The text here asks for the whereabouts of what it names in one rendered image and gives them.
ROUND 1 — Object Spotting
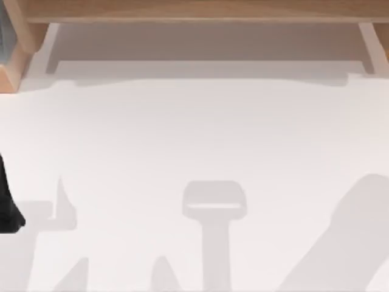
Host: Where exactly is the wooden cupboard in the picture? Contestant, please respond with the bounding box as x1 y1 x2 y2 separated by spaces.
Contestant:
22 0 389 75

